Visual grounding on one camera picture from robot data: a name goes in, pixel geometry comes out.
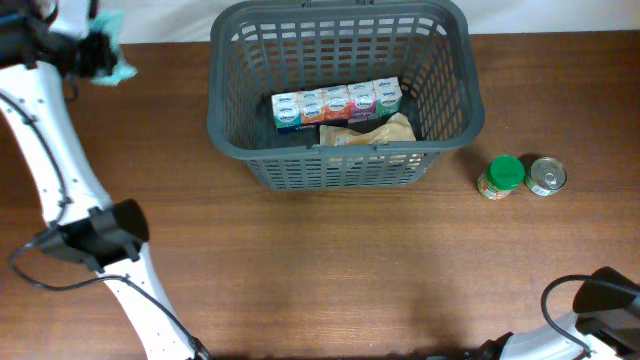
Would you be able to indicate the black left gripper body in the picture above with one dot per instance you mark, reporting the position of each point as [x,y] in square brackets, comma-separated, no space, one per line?
[91,53]

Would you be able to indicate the grey plastic basket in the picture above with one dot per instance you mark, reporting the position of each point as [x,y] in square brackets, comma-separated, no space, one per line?
[264,48]

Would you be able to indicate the multicolour tissue pack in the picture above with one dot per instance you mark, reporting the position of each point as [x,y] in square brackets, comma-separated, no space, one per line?
[340,104]

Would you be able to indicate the tan paper pouch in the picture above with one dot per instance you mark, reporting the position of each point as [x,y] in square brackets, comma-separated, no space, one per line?
[396,129]

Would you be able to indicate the green lid jar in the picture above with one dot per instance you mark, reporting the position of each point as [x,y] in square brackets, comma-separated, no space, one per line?
[503,175]

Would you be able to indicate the silver tin can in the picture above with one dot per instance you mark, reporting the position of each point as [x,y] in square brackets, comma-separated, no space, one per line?
[546,176]

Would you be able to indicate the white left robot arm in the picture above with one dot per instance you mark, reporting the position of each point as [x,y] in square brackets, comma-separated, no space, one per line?
[83,225]

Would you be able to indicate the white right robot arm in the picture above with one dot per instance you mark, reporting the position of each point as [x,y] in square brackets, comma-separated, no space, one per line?
[602,325]

